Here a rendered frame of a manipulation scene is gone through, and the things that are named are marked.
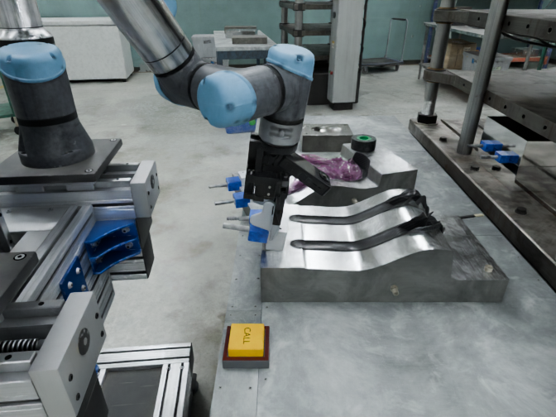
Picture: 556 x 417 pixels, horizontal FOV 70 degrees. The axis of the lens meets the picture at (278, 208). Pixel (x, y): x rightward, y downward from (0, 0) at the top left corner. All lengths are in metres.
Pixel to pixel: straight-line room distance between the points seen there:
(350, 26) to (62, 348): 4.83
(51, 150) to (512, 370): 0.97
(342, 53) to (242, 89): 4.59
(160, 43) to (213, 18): 7.28
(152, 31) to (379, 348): 0.64
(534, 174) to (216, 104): 1.17
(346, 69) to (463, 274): 4.43
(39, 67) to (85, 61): 6.45
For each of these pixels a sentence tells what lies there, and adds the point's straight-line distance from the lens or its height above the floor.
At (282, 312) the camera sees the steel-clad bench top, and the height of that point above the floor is 0.80.
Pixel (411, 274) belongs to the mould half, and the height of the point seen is 0.87.
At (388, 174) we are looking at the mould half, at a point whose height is 0.91.
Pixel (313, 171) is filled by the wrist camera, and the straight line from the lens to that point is 0.74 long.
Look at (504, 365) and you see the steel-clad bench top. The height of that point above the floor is 0.80.
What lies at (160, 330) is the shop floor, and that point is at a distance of 1.98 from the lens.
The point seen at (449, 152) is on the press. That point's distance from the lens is 1.77.
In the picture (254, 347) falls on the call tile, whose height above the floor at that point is 0.84.
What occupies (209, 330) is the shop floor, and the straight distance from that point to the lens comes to 1.93.
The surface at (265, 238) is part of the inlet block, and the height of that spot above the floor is 0.92.
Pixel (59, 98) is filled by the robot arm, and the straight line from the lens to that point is 0.95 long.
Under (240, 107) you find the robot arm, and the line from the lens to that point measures 0.56.
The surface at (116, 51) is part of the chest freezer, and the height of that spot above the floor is 0.48.
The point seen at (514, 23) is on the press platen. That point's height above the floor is 1.27.
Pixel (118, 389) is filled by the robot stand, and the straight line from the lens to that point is 1.54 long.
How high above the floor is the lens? 1.37
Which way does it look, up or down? 29 degrees down
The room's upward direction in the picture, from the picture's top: straight up
